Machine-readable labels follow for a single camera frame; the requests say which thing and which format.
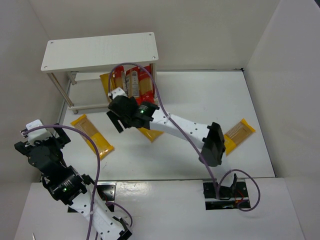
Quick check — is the purple cable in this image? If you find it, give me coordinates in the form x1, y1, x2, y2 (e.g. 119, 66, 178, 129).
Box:
21, 124, 134, 240
107, 62, 261, 213

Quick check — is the left red spaghetti bag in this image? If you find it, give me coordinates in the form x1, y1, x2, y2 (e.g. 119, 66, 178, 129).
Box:
111, 66, 128, 96

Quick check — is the right red spaghetti bag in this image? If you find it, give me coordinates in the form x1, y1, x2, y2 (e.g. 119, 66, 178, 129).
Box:
138, 69, 155, 105

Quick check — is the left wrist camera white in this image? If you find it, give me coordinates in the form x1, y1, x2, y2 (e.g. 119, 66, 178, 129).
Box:
20, 119, 53, 147

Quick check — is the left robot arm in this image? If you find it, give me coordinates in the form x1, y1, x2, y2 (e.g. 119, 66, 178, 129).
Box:
14, 119, 133, 240

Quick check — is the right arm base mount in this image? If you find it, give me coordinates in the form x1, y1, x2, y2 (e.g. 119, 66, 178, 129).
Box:
203, 181, 251, 211

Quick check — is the yellow pasta bag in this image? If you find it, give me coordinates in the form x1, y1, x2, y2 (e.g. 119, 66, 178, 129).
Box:
99, 73, 111, 103
138, 127, 164, 143
224, 118, 256, 156
70, 114, 115, 160

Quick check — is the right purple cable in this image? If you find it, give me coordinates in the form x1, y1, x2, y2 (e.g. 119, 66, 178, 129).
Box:
107, 62, 261, 213

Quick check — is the white two-tier shelf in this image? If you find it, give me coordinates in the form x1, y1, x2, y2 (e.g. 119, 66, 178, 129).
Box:
41, 32, 159, 114

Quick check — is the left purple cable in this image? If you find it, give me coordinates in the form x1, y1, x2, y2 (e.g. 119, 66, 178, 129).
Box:
21, 124, 134, 240

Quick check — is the middle red spaghetti bag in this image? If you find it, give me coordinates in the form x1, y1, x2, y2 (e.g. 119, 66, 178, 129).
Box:
125, 66, 140, 100

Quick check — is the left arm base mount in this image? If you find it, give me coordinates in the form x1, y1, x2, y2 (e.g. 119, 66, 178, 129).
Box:
97, 181, 116, 212

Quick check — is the red spaghetti bag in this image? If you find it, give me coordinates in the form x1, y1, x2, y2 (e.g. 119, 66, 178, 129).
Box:
138, 69, 155, 105
125, 66, 140, 100
111, 66, 128, 96

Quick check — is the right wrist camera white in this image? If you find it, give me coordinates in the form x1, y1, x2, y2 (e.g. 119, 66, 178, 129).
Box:
107, 87, 127, 101

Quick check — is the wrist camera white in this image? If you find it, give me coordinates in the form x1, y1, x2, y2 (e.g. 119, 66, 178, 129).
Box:
20, 119, 53, 147
107, 87, 127, 101

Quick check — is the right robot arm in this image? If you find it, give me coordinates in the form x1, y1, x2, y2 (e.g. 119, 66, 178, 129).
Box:
107, 88, 226, 199

